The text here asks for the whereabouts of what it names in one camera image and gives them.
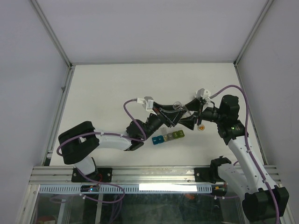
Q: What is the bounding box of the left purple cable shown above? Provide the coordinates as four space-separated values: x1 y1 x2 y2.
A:
57 99 150 208

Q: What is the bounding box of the teal pill box MON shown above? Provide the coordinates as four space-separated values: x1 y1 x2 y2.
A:
152 137 159 145

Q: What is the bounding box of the clear pill box SAT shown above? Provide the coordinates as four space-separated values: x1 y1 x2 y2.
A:
167 133 174 141

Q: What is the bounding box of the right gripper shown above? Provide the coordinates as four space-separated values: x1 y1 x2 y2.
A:
178 97 225 130

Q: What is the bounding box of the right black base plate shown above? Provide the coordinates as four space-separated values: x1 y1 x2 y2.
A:
194 164 237 183

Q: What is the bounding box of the grey slotted cable duct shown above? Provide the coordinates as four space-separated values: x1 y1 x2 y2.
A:
39 184 212 194

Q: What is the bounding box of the green pill box THUR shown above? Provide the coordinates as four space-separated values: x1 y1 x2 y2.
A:
177 130 185 138

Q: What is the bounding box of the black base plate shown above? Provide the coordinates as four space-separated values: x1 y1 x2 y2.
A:
71 167 113 183
194 164 237 183

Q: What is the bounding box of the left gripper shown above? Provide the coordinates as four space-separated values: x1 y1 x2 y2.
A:
142 102 186 141

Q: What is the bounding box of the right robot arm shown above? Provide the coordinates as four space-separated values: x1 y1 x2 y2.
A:
180 95 289 223

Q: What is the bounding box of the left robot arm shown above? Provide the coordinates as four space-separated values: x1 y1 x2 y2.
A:
57 98 188 181

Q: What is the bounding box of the green pill box SUN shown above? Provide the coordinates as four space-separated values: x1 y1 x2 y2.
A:
172 132 180 139

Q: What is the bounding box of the clear pill jar gold lid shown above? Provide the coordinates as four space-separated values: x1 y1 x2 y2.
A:
172 101 190 117

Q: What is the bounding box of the aluminium mounting rail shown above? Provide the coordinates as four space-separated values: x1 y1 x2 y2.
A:
29 165 280 185

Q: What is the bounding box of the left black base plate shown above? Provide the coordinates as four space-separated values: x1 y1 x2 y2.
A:
71 167 113 183

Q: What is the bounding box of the teal pill box FRI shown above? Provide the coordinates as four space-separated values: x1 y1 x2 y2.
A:
157 135 164 144

